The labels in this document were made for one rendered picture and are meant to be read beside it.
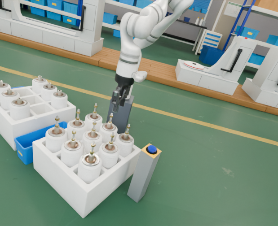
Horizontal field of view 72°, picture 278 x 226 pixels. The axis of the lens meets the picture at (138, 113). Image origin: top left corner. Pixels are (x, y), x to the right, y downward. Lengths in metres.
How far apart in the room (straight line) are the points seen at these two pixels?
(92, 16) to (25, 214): 2.37
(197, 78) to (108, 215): 2.20
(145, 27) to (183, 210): 0.90
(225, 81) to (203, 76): 0.31
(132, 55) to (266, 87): 2.67
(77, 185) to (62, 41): 2.36
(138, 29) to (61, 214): 0.82
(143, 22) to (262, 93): 2.62
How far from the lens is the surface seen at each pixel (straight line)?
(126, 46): 0.68
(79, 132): 1.02
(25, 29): 3.22
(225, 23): 6.99
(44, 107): 1.37
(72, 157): 0.90
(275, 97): 3.23
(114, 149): 0.91
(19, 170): 1.17
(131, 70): 0.69
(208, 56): 5.12
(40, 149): 1.01
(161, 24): 0.97
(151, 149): 0.85
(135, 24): 0.66
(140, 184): 0.97
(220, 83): 2.87
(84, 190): 0.84
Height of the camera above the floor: 0.85
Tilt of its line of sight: 29 degrees down
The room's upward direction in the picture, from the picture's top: 16 degrees clockwise
